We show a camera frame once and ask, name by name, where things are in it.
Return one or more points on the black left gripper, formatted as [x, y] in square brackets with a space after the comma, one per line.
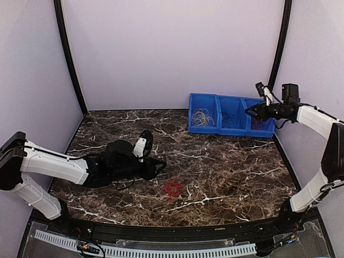
[150, 172]

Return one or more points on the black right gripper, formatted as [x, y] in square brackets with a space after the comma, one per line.
[260, 107]

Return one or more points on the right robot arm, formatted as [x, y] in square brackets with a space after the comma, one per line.
[330, 173]

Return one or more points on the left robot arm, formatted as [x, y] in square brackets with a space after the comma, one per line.
[121, 160]

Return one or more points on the right blue storage bin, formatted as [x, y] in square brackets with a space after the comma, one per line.
[257, 129]

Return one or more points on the blue storage bin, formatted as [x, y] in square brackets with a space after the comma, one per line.
[203, 114]
[232, 118]
[257, 129]

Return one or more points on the middle blue storage bin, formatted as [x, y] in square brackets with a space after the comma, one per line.
[232, 118]

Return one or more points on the left blue storage bin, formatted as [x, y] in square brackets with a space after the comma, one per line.
[203, 114]

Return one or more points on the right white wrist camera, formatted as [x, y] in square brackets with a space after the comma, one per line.
[264, 92]

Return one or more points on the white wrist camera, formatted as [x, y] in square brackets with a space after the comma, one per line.
[264, 92]
[139, 149]

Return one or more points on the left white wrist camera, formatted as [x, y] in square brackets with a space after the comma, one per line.
[139, 149]

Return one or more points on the black right corner post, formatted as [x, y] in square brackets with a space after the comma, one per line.
[280, 44]

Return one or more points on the black corner post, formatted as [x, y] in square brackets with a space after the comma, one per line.
[68, 56]
[280, 44]

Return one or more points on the black front rail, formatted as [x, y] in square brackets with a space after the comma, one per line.
[262, 231]

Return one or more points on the black left corner post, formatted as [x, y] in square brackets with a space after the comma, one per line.
[68, 56]

